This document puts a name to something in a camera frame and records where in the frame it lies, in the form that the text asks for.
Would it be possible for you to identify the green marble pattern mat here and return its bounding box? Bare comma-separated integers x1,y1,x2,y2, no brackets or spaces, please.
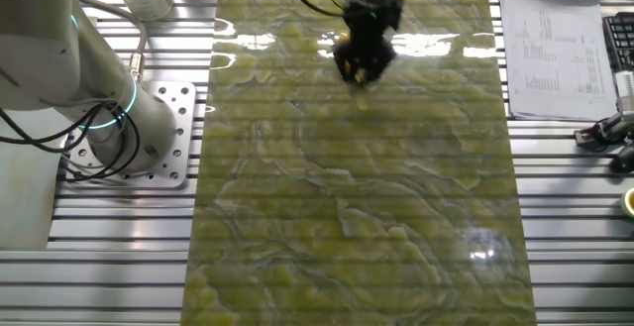
180,0,539,326

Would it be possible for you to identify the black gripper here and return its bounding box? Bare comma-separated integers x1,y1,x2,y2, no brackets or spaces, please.
331,0,405,89

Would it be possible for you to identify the printed paper sheet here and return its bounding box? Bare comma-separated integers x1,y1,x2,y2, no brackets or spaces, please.
498,0,619,122

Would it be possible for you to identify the green tape roll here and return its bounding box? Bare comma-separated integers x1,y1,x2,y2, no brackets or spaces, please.
619,186,634,218

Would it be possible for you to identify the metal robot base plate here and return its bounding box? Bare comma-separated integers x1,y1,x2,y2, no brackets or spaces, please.
62,80,198,189

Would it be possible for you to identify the white ribbed adapter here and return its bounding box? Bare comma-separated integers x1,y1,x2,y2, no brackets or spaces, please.
613,69,634,114

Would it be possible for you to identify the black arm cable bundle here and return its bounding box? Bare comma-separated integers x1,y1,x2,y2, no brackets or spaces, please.
0,98,142,183

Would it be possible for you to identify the grey cable with metal connector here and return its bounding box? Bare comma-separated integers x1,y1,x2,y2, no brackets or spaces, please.
76,0,150,84

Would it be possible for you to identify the black clamp tool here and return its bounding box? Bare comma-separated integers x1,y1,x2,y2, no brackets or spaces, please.
574,110,634,149

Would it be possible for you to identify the black keyboard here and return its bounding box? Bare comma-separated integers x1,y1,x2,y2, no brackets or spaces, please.
601,11,634,73

